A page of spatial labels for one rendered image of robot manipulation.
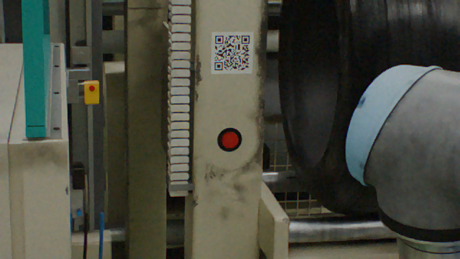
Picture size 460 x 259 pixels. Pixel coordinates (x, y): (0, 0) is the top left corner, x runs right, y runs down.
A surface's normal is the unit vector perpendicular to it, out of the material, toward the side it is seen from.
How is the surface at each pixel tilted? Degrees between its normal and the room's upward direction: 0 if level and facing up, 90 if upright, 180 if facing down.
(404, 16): 66
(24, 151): 90
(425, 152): 90
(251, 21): 90
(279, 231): 90
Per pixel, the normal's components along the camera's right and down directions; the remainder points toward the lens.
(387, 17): -0.09, -0.14
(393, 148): -0.69, 0.17
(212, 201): 0.17, 0.25
